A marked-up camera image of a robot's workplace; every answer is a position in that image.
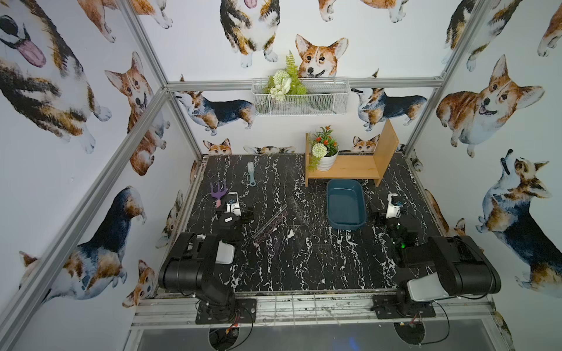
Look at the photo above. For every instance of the pink large triangle ruler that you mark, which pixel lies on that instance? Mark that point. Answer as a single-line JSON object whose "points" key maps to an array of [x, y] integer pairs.
{"points": [[269, 246]]}

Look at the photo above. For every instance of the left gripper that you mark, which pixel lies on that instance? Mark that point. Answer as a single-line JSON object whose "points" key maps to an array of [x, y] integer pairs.
{"points": [[226, 218]]}

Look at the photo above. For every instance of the pink straight stencil ruler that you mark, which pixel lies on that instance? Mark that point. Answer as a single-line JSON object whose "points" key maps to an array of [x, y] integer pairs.
{"points": [[271, 223]]}

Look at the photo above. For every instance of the wooden desk shelf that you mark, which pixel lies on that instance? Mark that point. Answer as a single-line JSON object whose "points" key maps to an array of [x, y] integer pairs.
{"points": [[364, 166]]}

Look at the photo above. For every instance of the green fern white flowers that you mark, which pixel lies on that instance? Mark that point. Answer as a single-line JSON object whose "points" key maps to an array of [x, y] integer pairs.
{"points": [[285, 83]]}

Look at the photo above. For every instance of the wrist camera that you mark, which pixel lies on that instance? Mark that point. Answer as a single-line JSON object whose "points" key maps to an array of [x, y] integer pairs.
{"points": [[233, 204], [393, 210]]}

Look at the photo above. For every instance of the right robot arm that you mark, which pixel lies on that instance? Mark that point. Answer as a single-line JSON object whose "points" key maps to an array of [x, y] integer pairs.
{"points": [[459, 268]]}

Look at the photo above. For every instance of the white wire wall basket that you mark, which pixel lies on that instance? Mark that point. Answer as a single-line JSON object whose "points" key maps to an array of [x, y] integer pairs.
{"points": [[323, 96]]}

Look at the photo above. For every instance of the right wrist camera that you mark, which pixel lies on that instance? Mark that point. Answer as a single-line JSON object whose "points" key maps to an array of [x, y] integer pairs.
{"points": [[393, 210]]}

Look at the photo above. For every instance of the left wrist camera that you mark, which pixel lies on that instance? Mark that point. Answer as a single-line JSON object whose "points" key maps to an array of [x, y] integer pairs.
{"points": [[233, 204]]}

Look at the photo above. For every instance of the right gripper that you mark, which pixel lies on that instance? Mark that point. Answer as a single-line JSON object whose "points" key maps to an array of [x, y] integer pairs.
{"points": [[391, 221]]}

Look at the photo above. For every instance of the potted flower white pot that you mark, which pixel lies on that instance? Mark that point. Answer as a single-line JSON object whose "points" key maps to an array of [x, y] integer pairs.
{"points": [[324, 150]]}

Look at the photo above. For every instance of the teal plastic storage box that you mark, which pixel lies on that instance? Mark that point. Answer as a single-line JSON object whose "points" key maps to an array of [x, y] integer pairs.
{"points": [[345, 204]]}

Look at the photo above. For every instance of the purple pink garden rake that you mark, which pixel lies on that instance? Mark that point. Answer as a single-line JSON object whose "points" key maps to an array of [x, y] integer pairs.
{"points": [[218, 190]]}

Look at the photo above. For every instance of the clear straight stencil ruler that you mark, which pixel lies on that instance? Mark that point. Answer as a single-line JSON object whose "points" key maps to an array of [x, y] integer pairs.
{"points": [[300, 215]]}

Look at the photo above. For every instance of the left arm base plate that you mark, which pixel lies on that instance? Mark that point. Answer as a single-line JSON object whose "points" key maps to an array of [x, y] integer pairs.
{"points": [[241, 310]]}

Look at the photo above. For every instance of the teal cleaning brush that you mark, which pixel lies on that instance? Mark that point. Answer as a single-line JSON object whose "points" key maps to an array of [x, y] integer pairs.
{"points": [[251, 174]]}

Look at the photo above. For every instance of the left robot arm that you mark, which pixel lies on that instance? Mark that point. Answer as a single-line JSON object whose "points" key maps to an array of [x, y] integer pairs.
{"points": [[189, 268]]}

